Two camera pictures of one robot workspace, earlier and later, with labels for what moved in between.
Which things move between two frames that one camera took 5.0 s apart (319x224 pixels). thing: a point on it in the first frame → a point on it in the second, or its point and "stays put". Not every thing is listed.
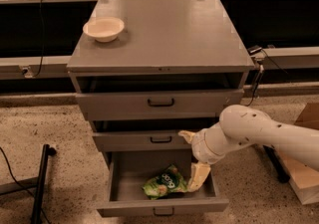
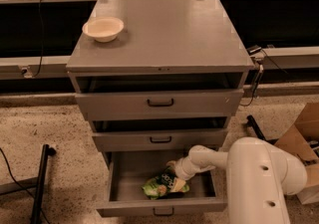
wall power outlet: (27, 72) stays put
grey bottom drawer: (130, 171) stays put
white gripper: (200, 146) → (181, 167)
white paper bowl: (103, 29) stays put
